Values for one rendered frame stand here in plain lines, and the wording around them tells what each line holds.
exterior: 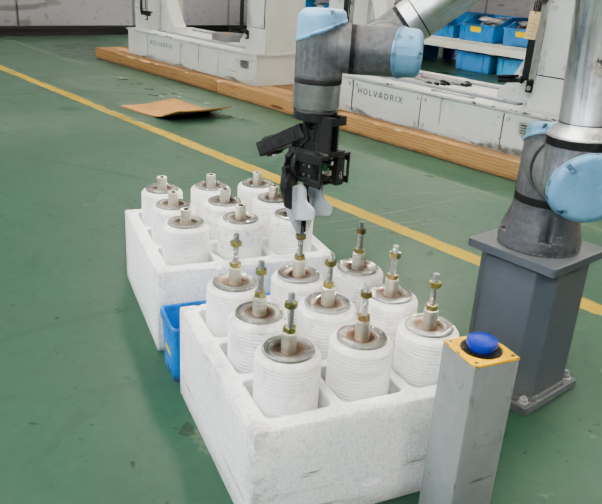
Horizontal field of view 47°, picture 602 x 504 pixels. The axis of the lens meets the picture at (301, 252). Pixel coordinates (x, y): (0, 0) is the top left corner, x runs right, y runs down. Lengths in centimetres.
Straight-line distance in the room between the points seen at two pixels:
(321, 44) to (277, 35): 327
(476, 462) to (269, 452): 28
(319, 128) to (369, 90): 247
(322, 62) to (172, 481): 68
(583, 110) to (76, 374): 101
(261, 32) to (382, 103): 110
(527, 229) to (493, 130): 183
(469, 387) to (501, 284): 47
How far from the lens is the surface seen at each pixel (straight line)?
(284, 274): 123
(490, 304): 138
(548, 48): 305
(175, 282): 143
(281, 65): 439
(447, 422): 97
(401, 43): 109
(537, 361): 139
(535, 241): 131
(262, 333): 106
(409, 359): 109
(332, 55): 109
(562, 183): 114
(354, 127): 356
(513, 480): 125
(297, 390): 98
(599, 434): 142
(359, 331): 103
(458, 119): 323
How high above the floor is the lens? 75
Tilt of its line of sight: 22 degrees down
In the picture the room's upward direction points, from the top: 4 degrees clockwise
